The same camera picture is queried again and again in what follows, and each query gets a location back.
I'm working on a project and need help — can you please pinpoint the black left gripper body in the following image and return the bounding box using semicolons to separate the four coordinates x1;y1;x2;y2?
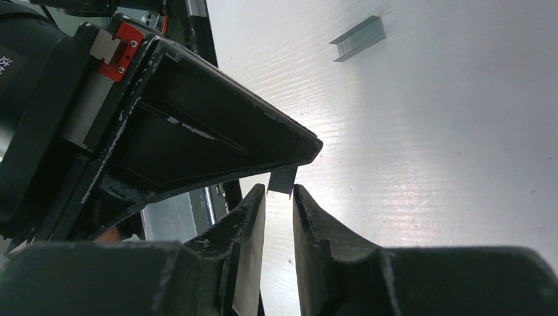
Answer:
1;2;157;238

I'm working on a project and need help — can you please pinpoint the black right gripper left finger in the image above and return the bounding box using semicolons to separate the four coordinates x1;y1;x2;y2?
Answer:
1;184;265;315

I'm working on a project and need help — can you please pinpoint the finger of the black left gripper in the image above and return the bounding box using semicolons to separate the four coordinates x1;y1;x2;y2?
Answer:
33;37;323;242

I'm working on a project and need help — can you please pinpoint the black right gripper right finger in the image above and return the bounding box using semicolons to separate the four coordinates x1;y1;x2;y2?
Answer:
293;185;557;315

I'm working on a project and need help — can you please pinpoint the silver staple strip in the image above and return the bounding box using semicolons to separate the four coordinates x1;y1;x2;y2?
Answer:
267;167;298;198
330;16;386;63

